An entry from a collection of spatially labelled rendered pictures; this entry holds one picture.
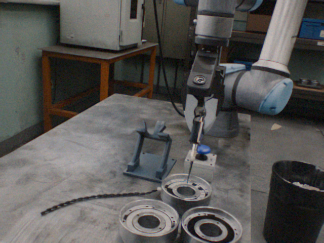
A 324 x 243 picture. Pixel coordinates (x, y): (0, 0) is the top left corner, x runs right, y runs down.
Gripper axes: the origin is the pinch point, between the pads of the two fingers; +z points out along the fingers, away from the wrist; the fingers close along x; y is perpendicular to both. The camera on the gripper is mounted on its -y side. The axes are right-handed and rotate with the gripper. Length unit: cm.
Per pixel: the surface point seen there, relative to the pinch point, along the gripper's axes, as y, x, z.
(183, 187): -8.5, 0.3, 10.7
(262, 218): 116, -31, 93
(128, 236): -27.9, 4.7, 10.3
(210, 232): -18.7, -7.5, 12.3
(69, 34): 183, 148, 4
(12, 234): -31.7, 24.0, 13.1
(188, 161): 0.3, 1.4, 8.7
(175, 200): -15.3, 0.3, 9.8
